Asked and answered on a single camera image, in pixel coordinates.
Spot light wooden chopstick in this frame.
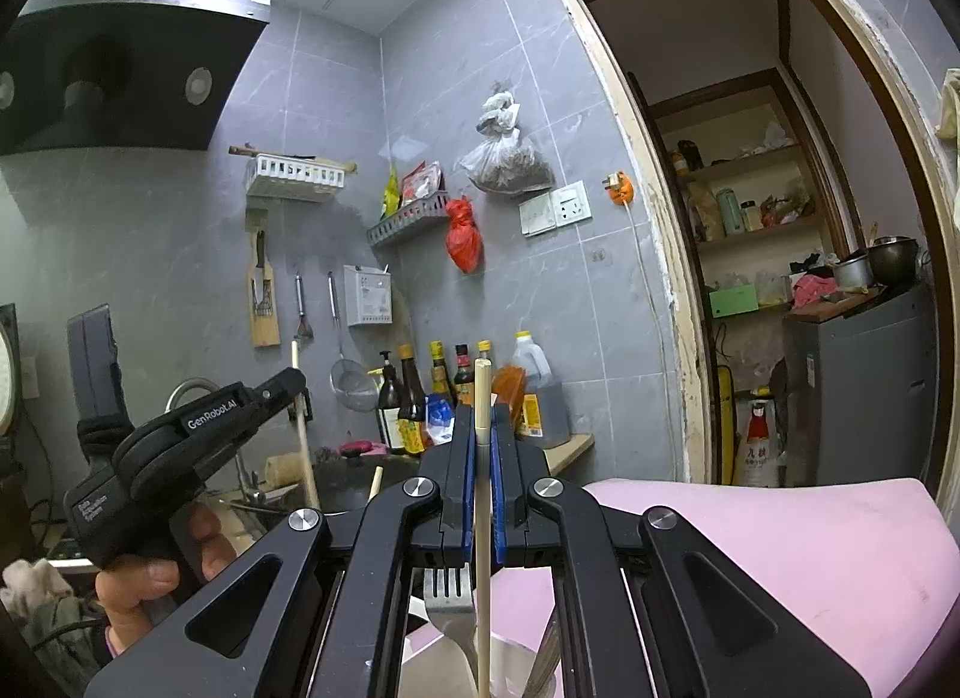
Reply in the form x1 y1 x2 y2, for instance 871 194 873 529
473 358 493 698

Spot person's left hand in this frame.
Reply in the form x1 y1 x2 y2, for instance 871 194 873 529
94 503 236 656

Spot large oil jug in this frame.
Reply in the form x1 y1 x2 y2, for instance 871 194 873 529
512 331 571 450

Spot chrome sink faucet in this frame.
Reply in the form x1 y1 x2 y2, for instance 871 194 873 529
164 378 262 501

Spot dark soy sauce bottle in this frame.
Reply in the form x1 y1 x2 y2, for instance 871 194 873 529
397 344 431 456

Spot white plastic utensil holder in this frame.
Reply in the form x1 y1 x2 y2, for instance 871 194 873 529
397 628 566 698

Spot orange snack packet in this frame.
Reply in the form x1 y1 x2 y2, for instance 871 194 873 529
491 365 527 430

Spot hanging mesh strainer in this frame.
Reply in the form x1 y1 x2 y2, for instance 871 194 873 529
327 272 377 414

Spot wooden knife board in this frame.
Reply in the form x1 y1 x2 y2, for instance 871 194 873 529
245 209 280 349

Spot red plastic bag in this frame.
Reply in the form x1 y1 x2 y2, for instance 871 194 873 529
446 197 482 274

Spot green box on shelf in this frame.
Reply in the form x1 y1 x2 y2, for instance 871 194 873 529
709 285 760 317

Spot pink floral tablecloth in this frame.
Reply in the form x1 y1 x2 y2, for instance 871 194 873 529
403 477 955 698

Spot grey cabinet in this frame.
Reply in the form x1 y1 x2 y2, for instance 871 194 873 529
784 285 937 487

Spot clear bag dried goods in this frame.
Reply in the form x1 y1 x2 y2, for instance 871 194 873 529
455 83 553 197

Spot wooden pantry shelf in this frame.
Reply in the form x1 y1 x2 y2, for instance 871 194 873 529
649 69 862 317

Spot black range hood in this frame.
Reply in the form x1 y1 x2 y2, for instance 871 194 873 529
2 0 272 155

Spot white wall box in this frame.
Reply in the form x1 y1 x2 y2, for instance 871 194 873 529
343 266 392 327

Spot grey corner wall shelf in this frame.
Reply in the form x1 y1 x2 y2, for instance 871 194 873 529
366 189 449 248

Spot white wall socket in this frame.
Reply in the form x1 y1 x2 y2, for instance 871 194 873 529
519 181 592 238

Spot white wall rack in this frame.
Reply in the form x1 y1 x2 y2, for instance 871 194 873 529
228 145 358 204

